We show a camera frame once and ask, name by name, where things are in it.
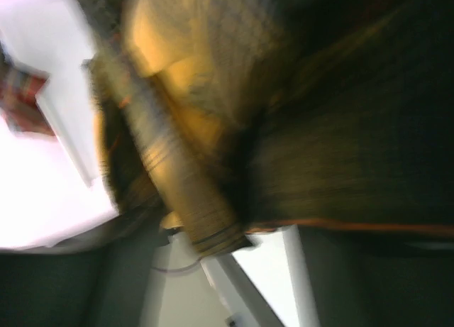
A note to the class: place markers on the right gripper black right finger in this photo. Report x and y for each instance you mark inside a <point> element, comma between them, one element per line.
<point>352,280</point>

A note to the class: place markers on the red blue plaid shirt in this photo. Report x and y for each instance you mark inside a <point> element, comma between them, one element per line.
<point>19,89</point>

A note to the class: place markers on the yellow plaid shirt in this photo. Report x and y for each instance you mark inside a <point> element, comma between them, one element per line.
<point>231,117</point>

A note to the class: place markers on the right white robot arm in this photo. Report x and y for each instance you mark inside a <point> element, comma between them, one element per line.
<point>253,288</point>

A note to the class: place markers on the white laundry basket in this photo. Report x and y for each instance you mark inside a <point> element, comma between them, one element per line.
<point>66,103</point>

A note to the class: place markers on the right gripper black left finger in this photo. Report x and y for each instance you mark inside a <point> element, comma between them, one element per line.
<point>97,278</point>

